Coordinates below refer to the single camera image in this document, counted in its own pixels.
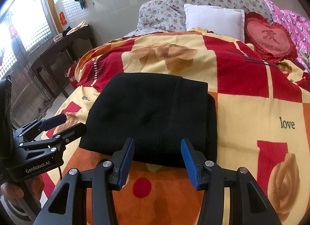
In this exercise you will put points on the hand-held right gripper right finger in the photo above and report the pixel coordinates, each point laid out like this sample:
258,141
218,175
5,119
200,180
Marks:
190,162

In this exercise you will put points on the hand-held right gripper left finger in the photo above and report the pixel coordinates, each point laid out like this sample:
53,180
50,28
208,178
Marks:
127,159

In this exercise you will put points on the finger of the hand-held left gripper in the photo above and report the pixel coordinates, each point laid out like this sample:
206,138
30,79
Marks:
73,130
52,121

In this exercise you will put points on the black pants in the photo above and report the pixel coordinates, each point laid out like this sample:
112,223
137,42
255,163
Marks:
145,113

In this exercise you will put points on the person's left hand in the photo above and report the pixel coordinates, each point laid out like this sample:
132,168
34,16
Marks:
12,191

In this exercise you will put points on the red shopping bag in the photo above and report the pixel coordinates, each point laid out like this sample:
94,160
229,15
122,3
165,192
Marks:
71,78

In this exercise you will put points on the dark wooden table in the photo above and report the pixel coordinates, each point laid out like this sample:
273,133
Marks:
53,48

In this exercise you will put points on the yellow red printed blanket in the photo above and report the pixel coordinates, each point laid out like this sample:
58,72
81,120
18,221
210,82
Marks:
242,109

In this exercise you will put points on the small black item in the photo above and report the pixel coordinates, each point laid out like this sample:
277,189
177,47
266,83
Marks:
65,32

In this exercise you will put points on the peach cloth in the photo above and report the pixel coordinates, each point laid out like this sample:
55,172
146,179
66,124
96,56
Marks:
78,27

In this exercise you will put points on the lattice window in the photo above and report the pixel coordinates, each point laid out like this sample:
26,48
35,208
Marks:
34,24

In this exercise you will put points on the white pillow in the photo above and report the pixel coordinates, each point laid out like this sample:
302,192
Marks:
213,19

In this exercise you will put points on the red heart cushion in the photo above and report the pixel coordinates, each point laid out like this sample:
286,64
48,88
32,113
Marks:
268,36

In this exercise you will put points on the pink printed bedsheet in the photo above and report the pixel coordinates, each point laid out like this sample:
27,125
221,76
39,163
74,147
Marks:
293,19

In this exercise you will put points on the red paper wall decoration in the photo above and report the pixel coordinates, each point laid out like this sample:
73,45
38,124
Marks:
62,18

